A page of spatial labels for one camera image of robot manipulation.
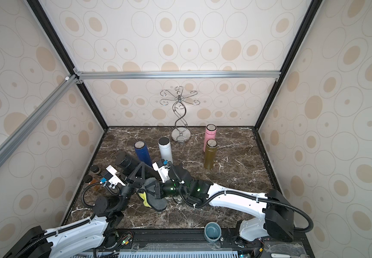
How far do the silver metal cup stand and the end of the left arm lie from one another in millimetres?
404

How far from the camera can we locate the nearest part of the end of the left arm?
611 mm

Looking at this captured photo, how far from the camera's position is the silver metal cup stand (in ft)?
3.03
